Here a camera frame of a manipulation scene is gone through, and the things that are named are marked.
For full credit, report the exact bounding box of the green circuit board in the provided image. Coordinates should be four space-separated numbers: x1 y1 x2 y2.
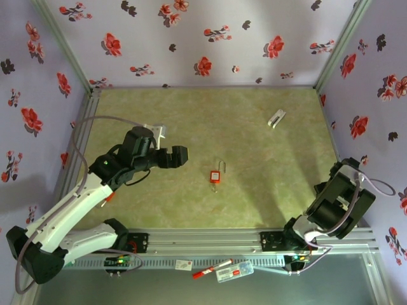
104 256 133 268

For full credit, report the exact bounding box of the aluminium corner post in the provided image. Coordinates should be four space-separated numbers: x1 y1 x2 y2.
313 0 375 93
30 0 101 96

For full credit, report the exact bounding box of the long aluminium base rail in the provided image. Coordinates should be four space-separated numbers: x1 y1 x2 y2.
74 227 379 255

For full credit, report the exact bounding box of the clear plastic labelled box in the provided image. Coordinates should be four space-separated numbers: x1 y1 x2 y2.
214 260 255 283

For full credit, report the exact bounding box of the grey base cable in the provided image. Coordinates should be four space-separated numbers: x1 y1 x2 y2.
106 250 144 273
287 243 334 276

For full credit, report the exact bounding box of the white clip on mat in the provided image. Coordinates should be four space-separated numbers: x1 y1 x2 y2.
267 109 287 129

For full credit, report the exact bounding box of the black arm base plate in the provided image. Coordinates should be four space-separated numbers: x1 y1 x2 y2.
259 231 287 254
127 233 149 254

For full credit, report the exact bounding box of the small board green light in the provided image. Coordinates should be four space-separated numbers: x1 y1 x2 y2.
284 254 311 264

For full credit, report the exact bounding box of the aluminium side rail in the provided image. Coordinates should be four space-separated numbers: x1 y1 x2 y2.
53 88 102 204

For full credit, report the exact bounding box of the grey left arm cable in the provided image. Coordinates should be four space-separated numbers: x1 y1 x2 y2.
14 116 147 295

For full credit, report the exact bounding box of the red padlock silver shackle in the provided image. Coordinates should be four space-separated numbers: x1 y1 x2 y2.
209 160 227 185

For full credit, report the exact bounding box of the red white marker pen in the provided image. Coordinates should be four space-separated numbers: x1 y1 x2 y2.
191 259 234 280

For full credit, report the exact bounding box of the slotted grey cable duct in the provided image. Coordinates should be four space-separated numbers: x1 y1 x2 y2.
63 255 287 269

